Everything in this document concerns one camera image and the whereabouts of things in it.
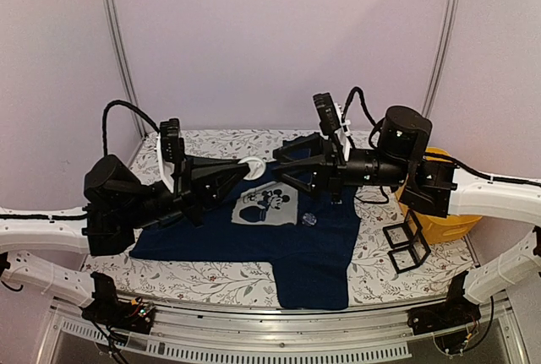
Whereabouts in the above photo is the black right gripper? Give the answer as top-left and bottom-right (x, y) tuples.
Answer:
(270, 133), (409, 204)

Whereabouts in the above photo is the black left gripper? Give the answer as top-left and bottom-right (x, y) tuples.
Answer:
(121, 153), (250, 231)

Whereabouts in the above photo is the round white blue brooch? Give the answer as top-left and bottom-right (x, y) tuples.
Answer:
(301, 212), (318, 227)

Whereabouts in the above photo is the navy blue printed t-shirt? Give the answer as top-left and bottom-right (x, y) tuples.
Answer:
(129, 161), (360, 310)

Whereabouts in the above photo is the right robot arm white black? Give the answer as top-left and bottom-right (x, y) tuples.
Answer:
(273, 106), (540, 327)

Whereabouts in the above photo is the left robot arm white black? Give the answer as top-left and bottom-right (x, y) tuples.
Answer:
(1, 155), (252, 325)

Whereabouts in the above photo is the black display box orange brooch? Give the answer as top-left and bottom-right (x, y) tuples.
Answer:
(388, 236), (431, 274)

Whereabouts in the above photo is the yellow plastic basket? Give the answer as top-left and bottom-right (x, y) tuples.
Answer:
(395, 148), (483, 243)

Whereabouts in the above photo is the floral patterned table mat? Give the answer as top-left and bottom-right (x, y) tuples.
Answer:
(82, 130), (476, 308)

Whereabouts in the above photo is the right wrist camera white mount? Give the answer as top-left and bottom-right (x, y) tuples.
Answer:
(313, 93), (353, 165)

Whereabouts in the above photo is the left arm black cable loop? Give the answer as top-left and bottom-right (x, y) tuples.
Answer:
(101, 100), (164, 158)

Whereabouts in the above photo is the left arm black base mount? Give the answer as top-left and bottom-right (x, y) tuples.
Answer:
(82, 272), (156, 334)

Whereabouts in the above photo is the aluminium front rail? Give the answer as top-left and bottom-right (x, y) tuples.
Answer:
(36, 293), (533, 363)

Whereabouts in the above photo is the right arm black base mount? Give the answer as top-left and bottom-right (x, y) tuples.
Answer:
(407, 271), (481, 335)

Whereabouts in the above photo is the left aluminium corner post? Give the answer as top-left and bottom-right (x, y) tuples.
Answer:
(95, 0), (143, 137)

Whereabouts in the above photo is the aluminium corner post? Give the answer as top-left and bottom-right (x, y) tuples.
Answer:
(422, 0), (460, 118)
(95, 0), (143, 137)

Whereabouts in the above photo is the right aluminium corner post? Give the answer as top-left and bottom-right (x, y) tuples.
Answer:
(422, 0), (460, 118)

